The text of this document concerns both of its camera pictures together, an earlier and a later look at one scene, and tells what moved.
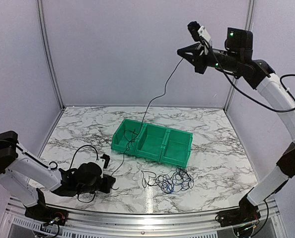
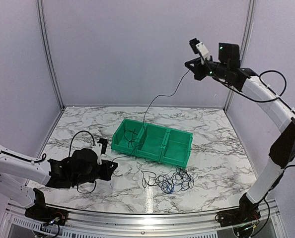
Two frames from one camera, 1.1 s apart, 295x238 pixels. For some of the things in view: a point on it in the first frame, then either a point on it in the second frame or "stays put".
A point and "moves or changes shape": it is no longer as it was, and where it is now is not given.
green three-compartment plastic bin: (153, 142) stays put
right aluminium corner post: (250, 23) stays put
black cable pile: (181, 180) stays put
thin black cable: (145, 115) moves or changes shape
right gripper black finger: (189, 50) -> (193, 64)
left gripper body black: (105, 188) -> (105, 175)
